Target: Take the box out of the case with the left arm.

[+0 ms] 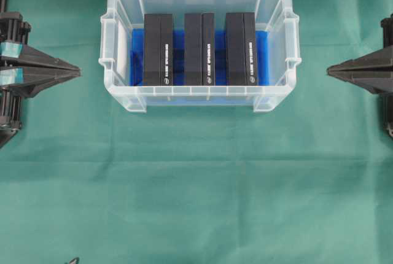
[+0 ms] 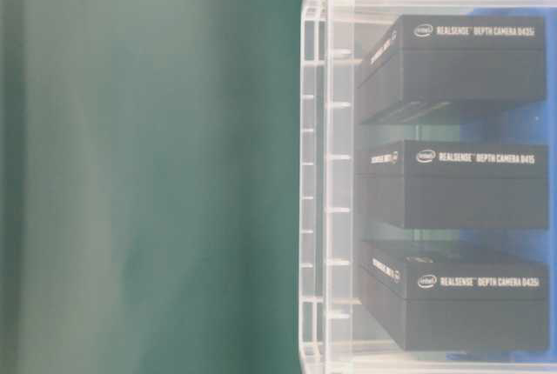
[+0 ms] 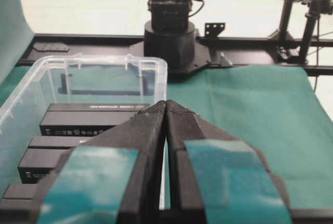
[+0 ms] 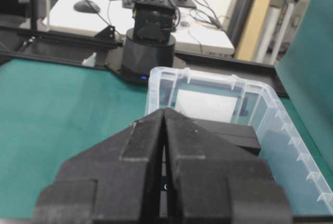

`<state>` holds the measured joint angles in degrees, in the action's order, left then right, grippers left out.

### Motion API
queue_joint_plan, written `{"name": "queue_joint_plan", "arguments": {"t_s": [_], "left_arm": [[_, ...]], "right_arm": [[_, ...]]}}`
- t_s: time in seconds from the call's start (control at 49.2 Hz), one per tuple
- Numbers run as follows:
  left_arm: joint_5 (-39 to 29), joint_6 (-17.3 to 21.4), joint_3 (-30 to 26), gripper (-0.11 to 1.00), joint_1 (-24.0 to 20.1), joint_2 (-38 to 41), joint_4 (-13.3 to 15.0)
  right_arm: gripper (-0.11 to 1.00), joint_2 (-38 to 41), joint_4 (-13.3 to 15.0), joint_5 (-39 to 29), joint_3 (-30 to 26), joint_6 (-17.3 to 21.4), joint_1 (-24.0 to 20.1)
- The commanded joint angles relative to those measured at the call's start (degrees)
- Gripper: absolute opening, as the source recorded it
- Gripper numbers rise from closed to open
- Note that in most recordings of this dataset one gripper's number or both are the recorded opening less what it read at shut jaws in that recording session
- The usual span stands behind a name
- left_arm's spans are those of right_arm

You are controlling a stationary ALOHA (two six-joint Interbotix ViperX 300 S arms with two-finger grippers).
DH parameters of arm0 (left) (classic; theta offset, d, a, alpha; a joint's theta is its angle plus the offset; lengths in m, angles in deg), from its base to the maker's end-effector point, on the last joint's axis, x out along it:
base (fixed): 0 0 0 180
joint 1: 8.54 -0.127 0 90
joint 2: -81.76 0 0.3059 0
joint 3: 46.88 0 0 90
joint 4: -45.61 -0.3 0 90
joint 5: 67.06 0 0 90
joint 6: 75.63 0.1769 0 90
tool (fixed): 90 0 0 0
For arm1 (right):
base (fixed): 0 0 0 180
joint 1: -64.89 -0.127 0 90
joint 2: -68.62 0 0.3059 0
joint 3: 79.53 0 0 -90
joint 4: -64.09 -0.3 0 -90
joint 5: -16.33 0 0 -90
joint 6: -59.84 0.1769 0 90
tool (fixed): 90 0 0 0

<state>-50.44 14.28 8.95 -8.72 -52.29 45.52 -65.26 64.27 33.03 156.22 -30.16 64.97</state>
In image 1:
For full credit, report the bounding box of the black box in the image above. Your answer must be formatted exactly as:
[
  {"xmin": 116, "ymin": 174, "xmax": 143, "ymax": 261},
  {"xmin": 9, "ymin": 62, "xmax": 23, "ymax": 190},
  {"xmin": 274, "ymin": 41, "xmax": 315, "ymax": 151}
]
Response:
[
  {"xmin": 184, "ymin": 12, "xmax": 216, "ymax": 86},
  {"xmin": 142, "ymin": 14, "xmax": 173, "ymax": 86},
  {"xmin": 225, "ymin": 12, "xmax": 259, "ymax": 86}
]

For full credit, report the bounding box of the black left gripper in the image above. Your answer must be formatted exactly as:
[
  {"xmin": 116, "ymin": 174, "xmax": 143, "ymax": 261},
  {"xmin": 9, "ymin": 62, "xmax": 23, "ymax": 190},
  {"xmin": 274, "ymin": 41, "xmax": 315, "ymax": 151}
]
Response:
[{"xmin": 0, "ymin": 12, "xmax": 82, "ymax": 141}]

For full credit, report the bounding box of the small dark object bottom edge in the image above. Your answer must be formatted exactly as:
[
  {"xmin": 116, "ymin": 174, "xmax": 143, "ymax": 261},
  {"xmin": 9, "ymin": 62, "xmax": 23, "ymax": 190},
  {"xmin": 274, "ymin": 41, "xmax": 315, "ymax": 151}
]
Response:
[{"xmin": 68, "ymin": 257, "xmax": 79, "ymax": 264}]

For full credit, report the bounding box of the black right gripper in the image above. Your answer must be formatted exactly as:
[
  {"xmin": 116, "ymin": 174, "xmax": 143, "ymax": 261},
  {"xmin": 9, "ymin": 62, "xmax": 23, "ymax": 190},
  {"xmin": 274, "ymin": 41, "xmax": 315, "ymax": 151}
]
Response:
[{"xmin": 327, "ymin": 14, "xmax": 393, "ymax": 138}]

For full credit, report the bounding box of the clear plastic storage case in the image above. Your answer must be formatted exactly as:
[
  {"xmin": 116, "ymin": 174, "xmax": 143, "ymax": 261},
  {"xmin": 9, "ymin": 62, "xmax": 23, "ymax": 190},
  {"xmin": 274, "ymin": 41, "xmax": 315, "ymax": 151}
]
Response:
[{"xmin": 99, "ymin": 0, "xmax": 302, "ymax": 112}]

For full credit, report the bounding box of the blue liner sheet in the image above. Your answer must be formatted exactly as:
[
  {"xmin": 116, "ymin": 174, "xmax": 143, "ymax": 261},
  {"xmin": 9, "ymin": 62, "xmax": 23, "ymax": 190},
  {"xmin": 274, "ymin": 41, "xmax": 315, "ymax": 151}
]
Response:
[{"xmin": 130, "ymin": 29, "xmax": 270, "ymax": 86}]

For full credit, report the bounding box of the green table cloth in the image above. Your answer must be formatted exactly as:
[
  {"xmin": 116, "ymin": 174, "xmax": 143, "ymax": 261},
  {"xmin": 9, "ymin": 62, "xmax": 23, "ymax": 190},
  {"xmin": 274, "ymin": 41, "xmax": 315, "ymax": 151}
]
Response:
[{"xmin": 1, "ymin": 0, "xmax": 392, "ymax": 263}]

